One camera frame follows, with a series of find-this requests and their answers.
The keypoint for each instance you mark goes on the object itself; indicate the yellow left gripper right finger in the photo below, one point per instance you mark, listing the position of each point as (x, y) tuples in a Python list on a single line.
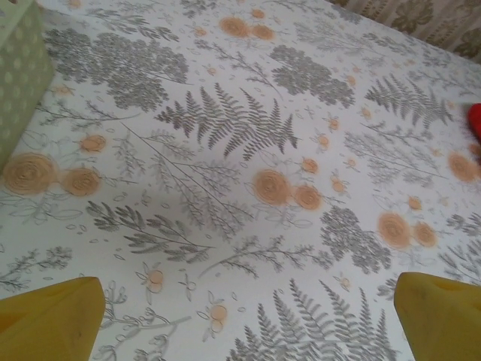
[(443, 323)]

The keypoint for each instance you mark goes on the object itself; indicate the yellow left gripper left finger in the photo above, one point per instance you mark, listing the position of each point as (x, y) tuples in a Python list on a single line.
[(49, 323)]

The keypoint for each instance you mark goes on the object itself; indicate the floral table cover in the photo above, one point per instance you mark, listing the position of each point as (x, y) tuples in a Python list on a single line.
[(225, 169)]

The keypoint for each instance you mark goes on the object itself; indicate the red t-shirt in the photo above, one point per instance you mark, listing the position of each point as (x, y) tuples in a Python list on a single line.
[(475, 120)]

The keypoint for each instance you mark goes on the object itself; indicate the pale green perforated plastic basket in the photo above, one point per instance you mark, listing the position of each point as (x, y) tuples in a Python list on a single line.
[(19, 94)]

